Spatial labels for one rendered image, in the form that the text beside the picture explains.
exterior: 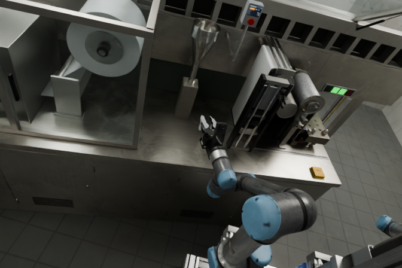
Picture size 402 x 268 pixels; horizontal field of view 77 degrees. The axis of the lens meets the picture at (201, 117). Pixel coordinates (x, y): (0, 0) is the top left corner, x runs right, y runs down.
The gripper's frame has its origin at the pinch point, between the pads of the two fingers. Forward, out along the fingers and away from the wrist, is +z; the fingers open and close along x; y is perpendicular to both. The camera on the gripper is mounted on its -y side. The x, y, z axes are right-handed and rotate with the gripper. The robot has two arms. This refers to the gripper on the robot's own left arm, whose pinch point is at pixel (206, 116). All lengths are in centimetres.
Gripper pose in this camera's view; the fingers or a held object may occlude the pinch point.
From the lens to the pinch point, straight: 122.3
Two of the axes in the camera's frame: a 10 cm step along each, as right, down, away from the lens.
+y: -3.8, 6.9, 6.2
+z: -2.6, -7.2, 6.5
